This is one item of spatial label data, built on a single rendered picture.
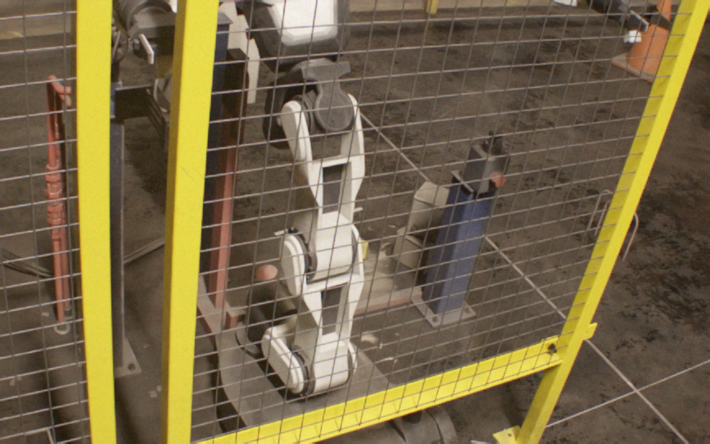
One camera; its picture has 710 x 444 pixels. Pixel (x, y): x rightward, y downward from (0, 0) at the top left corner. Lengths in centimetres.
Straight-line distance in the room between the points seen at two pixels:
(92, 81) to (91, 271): 35
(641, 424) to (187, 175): 197
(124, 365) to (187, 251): 126
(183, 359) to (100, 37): 68
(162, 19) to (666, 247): 284
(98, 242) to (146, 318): 148
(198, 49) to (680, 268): 283
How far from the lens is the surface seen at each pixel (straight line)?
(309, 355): 228
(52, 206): 253
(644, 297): 352
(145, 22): 145
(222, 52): 261
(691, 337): 343
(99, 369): 160
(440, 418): 243
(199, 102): 134
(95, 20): 123
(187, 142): 136
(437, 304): 302
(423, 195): 315
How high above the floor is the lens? 192
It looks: 34 degrees down
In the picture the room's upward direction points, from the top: 10 degrees clockwise
